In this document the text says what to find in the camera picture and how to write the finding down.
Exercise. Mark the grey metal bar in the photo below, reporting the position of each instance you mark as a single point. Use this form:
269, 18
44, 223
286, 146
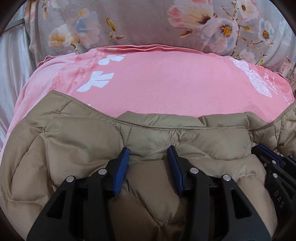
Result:
15, 24

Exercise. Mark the grey floral cloth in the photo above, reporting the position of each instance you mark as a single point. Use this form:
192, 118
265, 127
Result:
143, 20

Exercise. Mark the pink printed blanket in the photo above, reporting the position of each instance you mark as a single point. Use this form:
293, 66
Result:
171, 85

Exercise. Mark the tan quilted jacket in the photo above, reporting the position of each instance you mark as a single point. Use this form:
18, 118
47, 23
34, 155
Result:
81, 143

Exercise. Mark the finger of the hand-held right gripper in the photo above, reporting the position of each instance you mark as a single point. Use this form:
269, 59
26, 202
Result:
283, 160
266, 151

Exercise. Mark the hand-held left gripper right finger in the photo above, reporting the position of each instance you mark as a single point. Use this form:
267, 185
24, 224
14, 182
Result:
177, 171

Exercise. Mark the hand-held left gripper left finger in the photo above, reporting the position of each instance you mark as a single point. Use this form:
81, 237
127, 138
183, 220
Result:
120, 171

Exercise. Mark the white curtain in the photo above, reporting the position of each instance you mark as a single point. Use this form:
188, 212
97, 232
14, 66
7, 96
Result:
13, 69

